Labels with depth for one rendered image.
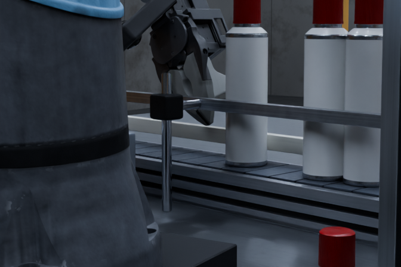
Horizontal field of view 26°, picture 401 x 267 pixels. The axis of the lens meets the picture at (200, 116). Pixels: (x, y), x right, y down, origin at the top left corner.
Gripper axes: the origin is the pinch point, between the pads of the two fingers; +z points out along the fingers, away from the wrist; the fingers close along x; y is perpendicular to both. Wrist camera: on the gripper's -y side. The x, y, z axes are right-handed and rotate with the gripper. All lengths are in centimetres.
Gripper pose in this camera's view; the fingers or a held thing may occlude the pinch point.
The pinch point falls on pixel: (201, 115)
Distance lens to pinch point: 111.1
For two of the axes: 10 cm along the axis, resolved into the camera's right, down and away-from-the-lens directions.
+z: 3.5, 9.0, -2.6
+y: 7.2, -0.8, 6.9
